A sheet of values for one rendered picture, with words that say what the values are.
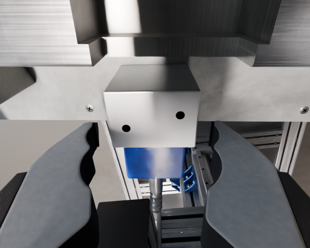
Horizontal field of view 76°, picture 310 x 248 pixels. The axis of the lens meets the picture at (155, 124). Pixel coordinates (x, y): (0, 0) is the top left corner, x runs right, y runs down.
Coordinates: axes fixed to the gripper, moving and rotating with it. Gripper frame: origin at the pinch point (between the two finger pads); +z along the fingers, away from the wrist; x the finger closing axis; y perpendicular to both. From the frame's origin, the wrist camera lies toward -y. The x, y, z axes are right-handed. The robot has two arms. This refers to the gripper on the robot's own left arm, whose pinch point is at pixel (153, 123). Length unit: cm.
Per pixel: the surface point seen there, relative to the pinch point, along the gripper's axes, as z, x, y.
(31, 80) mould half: 4.1, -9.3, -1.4
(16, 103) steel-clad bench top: 4.6, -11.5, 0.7
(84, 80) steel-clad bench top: 4.6, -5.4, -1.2
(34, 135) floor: 85, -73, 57
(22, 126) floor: 85, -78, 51
